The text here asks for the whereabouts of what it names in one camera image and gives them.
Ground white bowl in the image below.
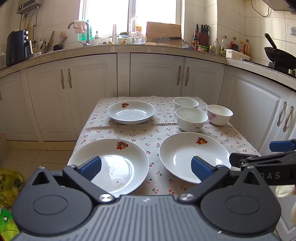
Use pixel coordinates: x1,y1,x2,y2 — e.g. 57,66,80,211
173,97,199,109
206,105,233,126
175,107,209,133

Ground black gas stove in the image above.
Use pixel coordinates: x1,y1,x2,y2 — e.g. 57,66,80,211
242,58,296,78

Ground kitchen window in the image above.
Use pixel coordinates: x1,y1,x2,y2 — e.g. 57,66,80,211
79,0,183,40

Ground yellow plastic bag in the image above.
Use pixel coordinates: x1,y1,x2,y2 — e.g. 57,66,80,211
0,169,26,208

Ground person's right hand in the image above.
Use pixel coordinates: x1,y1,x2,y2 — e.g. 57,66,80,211
275,184,296,224

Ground black wall cable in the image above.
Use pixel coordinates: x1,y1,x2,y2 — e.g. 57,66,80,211
251,0,278,18

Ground floral jar with green lid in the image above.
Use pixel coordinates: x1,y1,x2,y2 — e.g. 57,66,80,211
117,32,130,45

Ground kitchen utensils in holder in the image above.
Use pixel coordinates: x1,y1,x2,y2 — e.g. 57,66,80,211
32,30,68,54

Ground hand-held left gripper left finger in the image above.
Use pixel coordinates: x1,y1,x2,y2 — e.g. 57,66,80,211
30,156,116,204

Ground dark kitchen faucet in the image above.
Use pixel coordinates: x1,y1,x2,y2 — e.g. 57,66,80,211
68,20,91,47

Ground white water heater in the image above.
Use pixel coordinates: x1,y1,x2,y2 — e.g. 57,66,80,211
17,0,44,14

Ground black air fryer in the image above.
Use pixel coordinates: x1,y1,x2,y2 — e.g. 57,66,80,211
6,30,33,67

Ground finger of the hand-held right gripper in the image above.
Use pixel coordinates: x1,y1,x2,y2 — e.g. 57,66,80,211
229,149,296,172
269,139,296,152

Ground wooden cutting board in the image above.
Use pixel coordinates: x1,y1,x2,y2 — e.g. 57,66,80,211
146,22,182,46

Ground black wok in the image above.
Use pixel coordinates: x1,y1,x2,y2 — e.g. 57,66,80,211
264,33,296,68

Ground glass pitcher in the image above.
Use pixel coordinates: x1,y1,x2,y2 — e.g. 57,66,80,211
132,32,147,44

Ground cherry print tablecloth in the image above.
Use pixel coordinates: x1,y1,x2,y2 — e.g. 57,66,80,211
67,95,262,197

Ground white fruit print plate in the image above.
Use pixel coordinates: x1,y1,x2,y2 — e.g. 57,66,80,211
159,132,232,184
107,100,156,125
67,138,150,197

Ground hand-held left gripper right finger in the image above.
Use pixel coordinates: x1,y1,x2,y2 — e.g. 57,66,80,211
177,156,266,204

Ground dark red knife block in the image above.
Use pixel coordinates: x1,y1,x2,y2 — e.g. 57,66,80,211
196,24,210,47

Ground white plastic tray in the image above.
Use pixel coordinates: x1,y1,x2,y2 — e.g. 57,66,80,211
225,49,251,61

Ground beige kitchen countertop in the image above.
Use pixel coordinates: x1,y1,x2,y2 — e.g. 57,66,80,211
0,43,296,80

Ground yellow oil bottle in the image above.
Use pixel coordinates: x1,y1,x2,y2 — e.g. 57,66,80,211
244,39,252,57

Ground pink cloth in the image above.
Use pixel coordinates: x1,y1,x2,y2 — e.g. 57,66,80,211
73,20,86,34

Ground green package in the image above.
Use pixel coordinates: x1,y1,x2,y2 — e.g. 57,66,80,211
0,207,20,241

